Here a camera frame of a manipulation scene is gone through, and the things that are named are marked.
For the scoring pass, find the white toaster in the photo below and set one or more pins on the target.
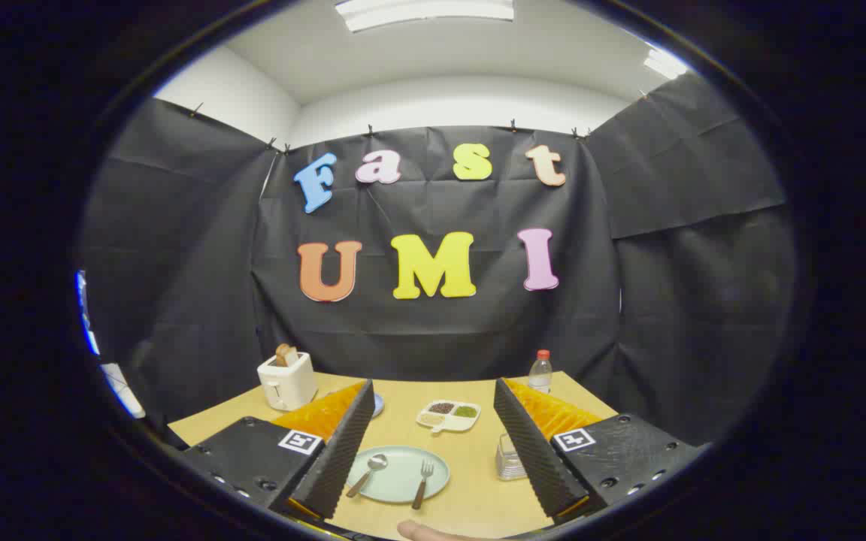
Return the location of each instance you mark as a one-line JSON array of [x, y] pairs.
[[290, 383]]

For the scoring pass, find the yellow soybeans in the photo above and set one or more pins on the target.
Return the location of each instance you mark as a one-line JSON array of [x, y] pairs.
[[431, 419]]

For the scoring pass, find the dark beans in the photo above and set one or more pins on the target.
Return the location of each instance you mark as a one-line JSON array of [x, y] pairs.
[[442, 408]]

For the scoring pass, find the row of black cloth clips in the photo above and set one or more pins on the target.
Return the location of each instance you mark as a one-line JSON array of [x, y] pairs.
[[370, 131]]

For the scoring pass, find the long ceiling light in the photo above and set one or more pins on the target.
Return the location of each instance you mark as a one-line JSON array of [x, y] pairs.
[[425, 11]]

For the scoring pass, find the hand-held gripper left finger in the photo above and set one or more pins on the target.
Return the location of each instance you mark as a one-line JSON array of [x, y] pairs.
[[339, 458]]

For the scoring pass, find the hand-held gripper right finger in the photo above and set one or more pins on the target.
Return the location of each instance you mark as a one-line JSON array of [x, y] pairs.
[[534, 458]]

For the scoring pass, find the blue plate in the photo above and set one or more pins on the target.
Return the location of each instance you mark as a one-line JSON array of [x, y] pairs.
[[378, 404]]

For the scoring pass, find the white divided dish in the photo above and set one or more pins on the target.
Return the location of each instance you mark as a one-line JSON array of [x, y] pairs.
[[457, 422]]

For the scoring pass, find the toasted bread slice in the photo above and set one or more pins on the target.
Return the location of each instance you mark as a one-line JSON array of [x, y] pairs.
[[286, 355]]

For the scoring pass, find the pale green plate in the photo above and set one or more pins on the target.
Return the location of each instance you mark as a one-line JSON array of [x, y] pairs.
[[399, 481]]

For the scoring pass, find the clear water bottle red cap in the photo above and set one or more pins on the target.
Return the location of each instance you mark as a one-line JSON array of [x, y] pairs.
[[540, 376]]

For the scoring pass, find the black backdrop cloth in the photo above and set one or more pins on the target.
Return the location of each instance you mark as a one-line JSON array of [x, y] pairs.
[[433, 330]]

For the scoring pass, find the green beans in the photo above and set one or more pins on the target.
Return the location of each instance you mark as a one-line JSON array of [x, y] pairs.
[[465, 411]]

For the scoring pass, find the small ceiling light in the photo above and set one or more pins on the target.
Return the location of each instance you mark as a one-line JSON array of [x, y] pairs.
[[664, 64]]

